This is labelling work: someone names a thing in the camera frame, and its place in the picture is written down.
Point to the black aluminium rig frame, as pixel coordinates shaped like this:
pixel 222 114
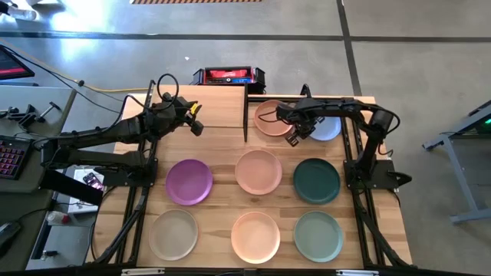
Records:
pixel 346 147

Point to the red and black toolbox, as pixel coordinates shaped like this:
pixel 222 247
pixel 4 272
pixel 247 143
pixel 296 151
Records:
pixel 228 74

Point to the black flat bar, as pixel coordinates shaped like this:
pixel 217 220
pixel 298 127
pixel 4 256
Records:
pixel 69 186

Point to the pale peach plate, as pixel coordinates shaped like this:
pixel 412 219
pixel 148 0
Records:
pixel 255 237

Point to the sage green plate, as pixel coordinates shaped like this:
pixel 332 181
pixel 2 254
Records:
pixel 318 236

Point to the black computer monitor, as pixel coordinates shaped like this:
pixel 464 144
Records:
pixel 11 65

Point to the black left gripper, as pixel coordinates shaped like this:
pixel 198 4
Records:
pixel 184 115

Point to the plastic bottle red cap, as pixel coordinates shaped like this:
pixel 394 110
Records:
pixel 57 218

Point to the salmon pink plate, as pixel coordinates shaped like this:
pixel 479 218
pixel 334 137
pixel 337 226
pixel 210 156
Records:
pixel 258 171

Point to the light blue plate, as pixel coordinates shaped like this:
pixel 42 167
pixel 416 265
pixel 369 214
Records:
pixel 330 131

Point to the purple plate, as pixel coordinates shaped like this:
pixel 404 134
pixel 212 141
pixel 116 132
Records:
pixel 189 182

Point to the clear plastic bottle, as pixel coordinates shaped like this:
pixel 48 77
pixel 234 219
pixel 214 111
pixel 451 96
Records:
pixel 23 13

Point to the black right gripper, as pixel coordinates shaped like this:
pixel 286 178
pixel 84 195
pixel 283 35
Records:
pixel 303 122

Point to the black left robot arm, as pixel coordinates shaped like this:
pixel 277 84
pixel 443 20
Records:
pixel 96 138

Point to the backlit black keyboard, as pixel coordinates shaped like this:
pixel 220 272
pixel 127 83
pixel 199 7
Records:
pixel 11 157

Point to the beige plate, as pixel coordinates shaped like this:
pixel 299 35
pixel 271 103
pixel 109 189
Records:
pixel 173 234

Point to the silver metal bracket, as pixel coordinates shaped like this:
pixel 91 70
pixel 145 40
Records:
pixel 142 271
pixel 357 273

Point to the grey metal table frame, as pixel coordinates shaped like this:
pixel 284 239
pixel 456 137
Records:
pixel 457 172

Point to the black computer mouse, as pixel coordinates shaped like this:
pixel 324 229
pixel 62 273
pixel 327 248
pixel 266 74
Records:
pixel 7 234

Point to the black smartphone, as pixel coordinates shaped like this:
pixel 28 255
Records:
pixel 93 180

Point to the dark green plate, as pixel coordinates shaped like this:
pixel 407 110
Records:
pixel 317 181

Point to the black desk clamp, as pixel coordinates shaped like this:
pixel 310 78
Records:
pixel 27 117

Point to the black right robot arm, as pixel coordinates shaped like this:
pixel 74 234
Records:
pixel 337 107

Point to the terracotta plate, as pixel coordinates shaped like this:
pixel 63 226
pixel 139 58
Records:
pixel 268 128

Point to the white box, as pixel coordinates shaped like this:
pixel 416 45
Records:
pixel 88 209

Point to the grey desk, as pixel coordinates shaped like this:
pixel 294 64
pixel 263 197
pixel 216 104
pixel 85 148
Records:
pixel 42 96

